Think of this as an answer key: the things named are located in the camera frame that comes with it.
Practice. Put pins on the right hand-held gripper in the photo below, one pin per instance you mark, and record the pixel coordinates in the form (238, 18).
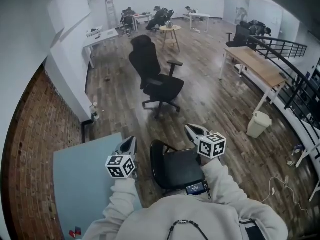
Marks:
(211, 146)

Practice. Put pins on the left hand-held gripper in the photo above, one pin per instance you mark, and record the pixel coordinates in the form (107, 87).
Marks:
(120, 166)

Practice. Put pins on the person's left forearm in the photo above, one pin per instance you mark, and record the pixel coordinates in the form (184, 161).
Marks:
(122, 199)

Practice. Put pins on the person's right forearm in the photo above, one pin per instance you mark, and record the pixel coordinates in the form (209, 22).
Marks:
(220, 181)

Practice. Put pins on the black mesh office chair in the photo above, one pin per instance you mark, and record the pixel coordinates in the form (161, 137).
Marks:
(162, 84)

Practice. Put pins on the black office chair with armrests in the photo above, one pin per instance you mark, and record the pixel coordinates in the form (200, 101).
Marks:
(241, 35)

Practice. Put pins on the plastic bottle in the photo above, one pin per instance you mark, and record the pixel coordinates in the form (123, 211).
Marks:
(94, 112)

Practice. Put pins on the black screen device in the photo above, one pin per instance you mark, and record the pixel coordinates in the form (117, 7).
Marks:
(195, 189)

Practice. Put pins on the light blue table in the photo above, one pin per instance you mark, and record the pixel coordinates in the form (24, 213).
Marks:
(82, 184)

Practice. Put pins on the cream waste bin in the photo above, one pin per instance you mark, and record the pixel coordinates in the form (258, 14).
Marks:
(258, 125)

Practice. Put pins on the small brown floor litter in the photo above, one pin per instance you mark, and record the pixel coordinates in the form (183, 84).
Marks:
(107, 79)

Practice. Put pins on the person's grey hooded torso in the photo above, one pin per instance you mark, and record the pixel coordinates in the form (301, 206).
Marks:
(187, 209)

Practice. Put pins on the wooden desk with white legs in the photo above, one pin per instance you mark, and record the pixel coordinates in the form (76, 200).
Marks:
(257, 64)

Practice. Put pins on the small red packet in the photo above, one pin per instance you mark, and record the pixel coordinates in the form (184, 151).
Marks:
(78, 230)
(72, 233)

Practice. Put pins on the round wooden side table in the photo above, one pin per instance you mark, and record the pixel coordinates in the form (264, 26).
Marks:
(177, 28)

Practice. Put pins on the grey kettle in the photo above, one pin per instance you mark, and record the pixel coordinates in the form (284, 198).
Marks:
(169, 24)

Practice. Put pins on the black metal railing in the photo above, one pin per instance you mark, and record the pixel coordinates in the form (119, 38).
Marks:
(280, 42)

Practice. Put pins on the grey stepladder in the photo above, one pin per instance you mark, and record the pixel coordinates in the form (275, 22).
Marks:
(111, 14)

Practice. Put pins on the white table frame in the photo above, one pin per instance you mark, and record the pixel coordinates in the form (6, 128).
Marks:
(304, 156)

